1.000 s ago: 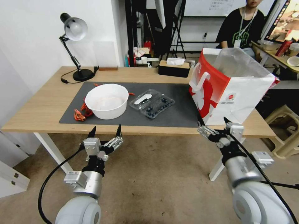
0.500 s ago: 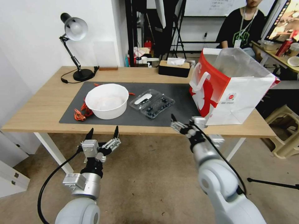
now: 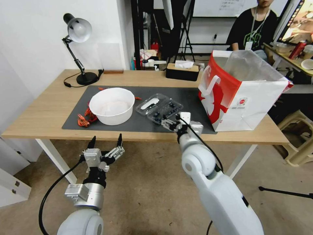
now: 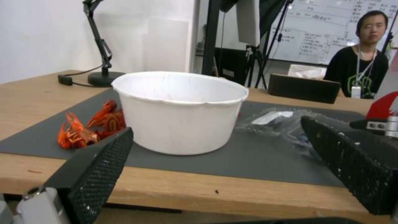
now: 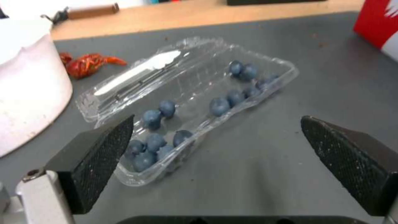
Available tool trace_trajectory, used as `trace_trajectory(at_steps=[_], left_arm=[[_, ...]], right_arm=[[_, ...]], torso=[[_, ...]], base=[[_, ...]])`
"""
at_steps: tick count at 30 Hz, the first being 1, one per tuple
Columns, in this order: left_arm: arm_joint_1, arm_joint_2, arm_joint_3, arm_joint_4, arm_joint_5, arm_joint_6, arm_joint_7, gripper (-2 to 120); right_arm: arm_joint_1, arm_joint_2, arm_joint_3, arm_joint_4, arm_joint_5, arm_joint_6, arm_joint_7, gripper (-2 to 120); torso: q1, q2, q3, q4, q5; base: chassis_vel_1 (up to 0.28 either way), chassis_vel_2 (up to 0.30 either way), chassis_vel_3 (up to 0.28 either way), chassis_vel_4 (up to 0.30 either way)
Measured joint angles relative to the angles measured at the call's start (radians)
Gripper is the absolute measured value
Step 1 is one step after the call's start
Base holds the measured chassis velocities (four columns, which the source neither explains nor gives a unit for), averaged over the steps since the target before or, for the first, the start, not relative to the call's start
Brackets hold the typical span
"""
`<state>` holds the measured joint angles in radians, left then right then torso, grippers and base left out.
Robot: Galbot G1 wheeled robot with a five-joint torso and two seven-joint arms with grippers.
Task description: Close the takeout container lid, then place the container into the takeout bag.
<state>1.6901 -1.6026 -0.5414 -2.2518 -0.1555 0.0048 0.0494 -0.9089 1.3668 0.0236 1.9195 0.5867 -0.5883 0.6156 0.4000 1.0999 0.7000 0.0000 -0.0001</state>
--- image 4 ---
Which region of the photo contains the clear plastic container lid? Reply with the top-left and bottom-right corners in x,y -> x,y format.
238,108 -> 326,160

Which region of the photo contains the dark grey table mat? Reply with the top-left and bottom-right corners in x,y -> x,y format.
0,87 -> 374,188

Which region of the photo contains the red white takeout bag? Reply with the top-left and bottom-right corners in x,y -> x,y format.
366,91 -> 398,120

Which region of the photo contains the white tissue pack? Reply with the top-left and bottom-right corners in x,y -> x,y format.
287,64 -> 328,81

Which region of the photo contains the black tripod stand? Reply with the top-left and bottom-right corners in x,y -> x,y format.
244,44 -> 269,90

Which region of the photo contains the white paper takeout container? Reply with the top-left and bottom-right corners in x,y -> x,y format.
111,72 -> 250,156

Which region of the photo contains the whiteboard with writing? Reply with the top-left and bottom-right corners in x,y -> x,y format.
266,0 -> 398,65

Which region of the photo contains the black lamp power adapter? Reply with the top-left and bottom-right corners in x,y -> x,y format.
58,74 -> 74,86

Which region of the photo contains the black desk lamp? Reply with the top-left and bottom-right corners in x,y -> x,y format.
81,0 -> 127,88

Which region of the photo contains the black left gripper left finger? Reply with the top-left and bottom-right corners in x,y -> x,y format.
16,127 -> 135,224

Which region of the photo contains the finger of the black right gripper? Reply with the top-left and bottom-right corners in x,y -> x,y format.
349,116 -> 398,138

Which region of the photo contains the black upright post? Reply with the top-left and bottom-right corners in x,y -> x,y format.
201,0 -> 228,77

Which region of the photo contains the person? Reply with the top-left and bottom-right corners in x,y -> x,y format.
323,10 -> 391,100

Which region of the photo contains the white hanging panel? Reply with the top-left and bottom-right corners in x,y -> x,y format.
235,0 -> 261,46

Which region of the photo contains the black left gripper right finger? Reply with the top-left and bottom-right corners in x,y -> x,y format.
300,115 -> 398,215

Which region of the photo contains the red toy crayfish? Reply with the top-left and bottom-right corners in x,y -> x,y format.
86,100 -> 127,138
57,111 -> 101,150

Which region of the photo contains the black rectangular box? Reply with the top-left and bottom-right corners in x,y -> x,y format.
268,73 -> 341,105

